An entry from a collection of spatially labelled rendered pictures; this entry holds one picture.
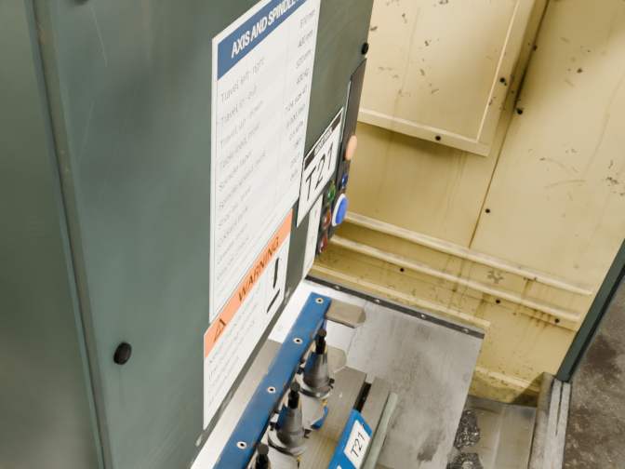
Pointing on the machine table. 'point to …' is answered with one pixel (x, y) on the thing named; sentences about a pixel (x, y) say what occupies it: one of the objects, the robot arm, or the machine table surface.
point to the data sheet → (257, 132)
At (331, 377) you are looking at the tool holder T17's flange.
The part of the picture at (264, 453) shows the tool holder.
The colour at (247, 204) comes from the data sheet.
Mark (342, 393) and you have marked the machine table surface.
